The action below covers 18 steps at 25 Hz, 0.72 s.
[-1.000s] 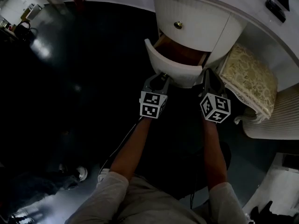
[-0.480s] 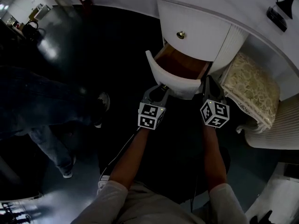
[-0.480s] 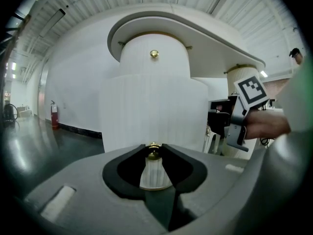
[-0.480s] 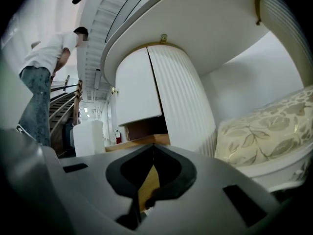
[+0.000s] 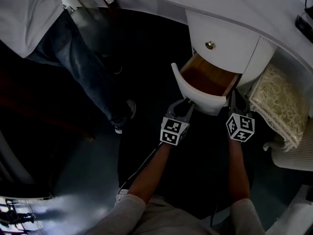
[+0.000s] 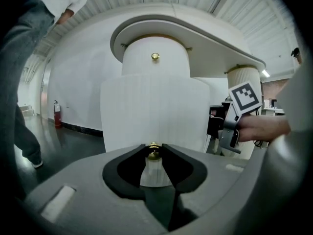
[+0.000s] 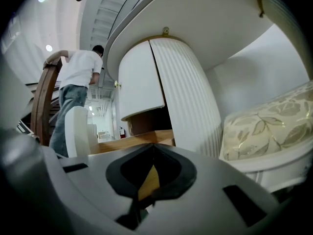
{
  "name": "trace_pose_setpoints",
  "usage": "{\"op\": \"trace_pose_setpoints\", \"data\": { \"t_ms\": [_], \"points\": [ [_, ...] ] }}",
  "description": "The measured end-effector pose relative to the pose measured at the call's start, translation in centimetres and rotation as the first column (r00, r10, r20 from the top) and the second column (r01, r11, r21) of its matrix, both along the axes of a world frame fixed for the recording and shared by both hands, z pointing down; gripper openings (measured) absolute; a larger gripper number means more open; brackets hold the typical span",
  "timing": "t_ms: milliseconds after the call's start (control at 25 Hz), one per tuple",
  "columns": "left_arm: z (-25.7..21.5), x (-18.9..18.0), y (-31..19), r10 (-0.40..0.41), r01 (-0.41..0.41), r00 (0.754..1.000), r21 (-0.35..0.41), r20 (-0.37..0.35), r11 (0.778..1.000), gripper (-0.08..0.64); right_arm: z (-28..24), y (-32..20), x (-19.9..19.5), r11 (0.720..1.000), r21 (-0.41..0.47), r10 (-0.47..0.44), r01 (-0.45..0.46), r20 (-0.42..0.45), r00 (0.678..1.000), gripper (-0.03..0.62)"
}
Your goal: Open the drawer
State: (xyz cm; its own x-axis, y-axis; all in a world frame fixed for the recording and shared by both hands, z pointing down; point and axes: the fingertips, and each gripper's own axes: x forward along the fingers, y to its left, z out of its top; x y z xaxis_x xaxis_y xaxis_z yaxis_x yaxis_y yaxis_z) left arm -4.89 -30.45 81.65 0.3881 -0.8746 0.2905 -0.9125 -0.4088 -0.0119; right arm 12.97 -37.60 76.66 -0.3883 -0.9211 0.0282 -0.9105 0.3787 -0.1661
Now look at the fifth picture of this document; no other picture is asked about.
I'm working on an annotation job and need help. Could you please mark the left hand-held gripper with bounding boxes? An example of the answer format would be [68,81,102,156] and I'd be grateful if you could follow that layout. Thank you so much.
[160,99,195,146]

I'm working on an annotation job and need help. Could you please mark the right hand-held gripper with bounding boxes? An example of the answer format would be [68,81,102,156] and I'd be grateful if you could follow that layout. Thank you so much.
[225,89,256,143]

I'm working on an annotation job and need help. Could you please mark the large white drawer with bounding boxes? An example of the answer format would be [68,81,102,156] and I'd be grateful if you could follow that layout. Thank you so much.
[171,52,243,109]

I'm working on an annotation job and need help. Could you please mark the person's left forearm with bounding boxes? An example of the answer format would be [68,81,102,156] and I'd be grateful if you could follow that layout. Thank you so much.
[127,142,173,204]

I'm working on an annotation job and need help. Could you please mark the person's right forearm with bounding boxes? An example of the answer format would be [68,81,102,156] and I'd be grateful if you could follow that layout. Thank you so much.
[228,140,250,204]

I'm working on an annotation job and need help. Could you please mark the white curved dressing table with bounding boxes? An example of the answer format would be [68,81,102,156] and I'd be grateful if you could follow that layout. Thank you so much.
[151,0,313,176]

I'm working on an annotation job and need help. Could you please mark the cream upholstered stool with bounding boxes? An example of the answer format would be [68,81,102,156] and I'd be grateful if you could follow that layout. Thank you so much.
[248,64,310,153]

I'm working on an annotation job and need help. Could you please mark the person's black trousers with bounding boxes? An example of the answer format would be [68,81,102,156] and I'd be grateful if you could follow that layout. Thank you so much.
[117,99,255,220]

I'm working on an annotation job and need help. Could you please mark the person's grey sweatshirt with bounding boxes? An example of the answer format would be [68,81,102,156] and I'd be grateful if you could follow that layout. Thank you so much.
[84,193,266,235]

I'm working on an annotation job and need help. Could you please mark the red fire extinguisher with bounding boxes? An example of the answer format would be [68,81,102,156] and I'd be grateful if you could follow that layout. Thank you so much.
[100,0,120,17]

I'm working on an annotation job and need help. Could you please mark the thin white cable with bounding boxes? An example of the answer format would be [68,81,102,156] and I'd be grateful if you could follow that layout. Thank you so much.
[119,143,162,189]

